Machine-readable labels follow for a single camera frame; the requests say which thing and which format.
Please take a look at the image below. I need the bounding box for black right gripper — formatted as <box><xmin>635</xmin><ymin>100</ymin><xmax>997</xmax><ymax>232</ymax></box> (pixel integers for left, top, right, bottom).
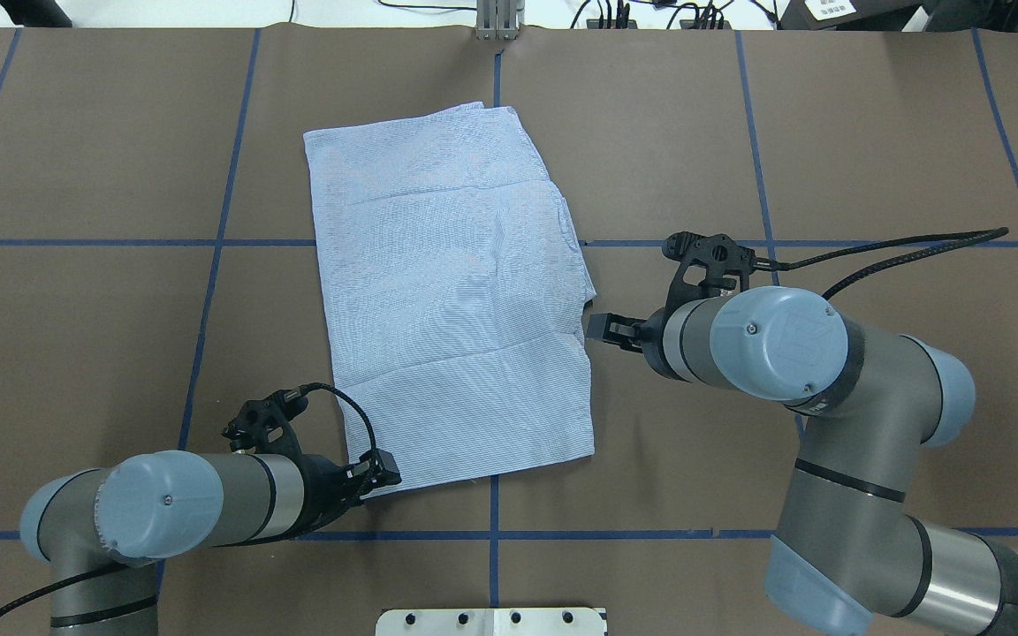
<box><xmin>586</xmin><ymin>314</ymin><xmax>671</xmax><ymax>367</ymax></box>

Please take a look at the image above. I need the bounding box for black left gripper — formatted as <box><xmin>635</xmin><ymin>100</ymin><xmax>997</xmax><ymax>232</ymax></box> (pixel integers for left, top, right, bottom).
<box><xmin>296</xmin><ymin>450</ymin><xmax>401</xmax><ymax>535</ymax></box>

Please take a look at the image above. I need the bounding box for light blue striped shirt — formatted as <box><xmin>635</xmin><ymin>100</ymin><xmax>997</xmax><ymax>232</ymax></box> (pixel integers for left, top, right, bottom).
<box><xmin>303</xmin><ymin>102</ymin><xmax>596</xmax><ymax>495</ymax></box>

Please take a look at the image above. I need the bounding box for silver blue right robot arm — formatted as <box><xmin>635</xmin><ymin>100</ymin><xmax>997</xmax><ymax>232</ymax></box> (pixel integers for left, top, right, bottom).
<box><xmin>587</xmin><ymin>286</ymin><xmax>1018</xmax><ymax>635</ymax></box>

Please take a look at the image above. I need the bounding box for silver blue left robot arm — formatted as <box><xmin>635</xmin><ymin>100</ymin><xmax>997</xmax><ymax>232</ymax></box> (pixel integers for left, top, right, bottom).
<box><xmin>19</xmin><ymin>450</ymin><xmax>401</xmax><ymax>635</ymax></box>

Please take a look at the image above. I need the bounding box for black box with label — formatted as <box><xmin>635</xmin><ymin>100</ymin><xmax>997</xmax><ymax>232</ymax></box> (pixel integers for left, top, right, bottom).
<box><xmin>777</xmin><ymin>1</ymin><xmax>923</xmax><ymax>32</ymax></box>

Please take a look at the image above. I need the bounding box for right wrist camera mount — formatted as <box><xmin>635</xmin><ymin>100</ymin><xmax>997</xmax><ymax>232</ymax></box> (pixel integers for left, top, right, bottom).
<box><xmin>661</xmin><ymin>232</ymin><xmax>756</xmax><ymax>313</ymax></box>

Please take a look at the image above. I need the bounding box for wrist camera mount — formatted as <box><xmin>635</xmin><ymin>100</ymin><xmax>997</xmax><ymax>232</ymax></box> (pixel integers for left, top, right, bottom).
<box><xmin>221</xmin><ymin>387</ymin><xmax>308</xmax><ymax>458</ymax></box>
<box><xmin>661</xmin><ymin>232</ymin><xmax>756</xmax><ymax>313</ymax></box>

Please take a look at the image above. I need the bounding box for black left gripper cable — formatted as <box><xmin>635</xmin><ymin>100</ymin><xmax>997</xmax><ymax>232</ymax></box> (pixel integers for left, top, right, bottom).
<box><xmin>0</xmin><ymin>382</ymin><xmax>379</xmax><ymax>636</ymax></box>

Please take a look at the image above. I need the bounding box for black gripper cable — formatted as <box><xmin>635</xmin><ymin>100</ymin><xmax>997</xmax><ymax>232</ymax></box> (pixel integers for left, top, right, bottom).
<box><xmin>0</xmin><ymin>382</ymin><xmax>379</xmax><ymax>636</ymax></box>
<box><xmin>752</xmin><ymin>227</ymin><xmax>1010</xmax><ymax>301</ymax></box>

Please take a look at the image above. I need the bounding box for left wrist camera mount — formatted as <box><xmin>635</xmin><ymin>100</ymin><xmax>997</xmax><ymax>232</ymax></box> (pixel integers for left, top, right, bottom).
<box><xmin>221</xmin><ymin>387</ymin><xmax>308</xmax><ymax>458</ymax></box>

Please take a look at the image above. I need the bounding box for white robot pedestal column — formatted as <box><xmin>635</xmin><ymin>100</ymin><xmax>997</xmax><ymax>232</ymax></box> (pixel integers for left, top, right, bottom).
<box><xmin>375</xmin><ymin>605</ymin><xmax>609</xmax><ymax>635</ymax></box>

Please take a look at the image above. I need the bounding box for aluminium frame post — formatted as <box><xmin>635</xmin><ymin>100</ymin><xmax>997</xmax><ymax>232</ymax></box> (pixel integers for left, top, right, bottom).
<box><xmin>475</xmin><ymin>0</ymin><xmax>525</xmax><ymax>41</ymax></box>

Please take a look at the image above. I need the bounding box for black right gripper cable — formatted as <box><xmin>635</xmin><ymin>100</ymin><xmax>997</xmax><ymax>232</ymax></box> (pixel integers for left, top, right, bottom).
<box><xmin>752</xmin><ymin>227</ymin><xmax>1010</xmax><ymax>301</ymax></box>

